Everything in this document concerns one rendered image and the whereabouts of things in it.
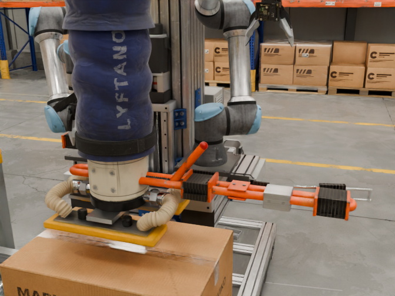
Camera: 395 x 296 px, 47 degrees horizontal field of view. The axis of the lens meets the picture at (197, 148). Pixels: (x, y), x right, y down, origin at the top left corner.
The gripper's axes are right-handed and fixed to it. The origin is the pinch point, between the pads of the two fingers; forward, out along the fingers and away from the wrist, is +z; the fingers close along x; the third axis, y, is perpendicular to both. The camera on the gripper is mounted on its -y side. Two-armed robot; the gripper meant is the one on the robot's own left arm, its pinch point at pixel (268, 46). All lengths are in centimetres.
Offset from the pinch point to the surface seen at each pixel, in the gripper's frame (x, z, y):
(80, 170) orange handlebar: -48, 33, 40
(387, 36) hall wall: 114, 61, -808
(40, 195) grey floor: -220, 152, -162
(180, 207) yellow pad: -20, 45, 31
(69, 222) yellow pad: -46, 44, 50
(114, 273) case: -33, 58, 51
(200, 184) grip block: -10, 31, 43
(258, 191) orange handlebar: 4, 34, 38
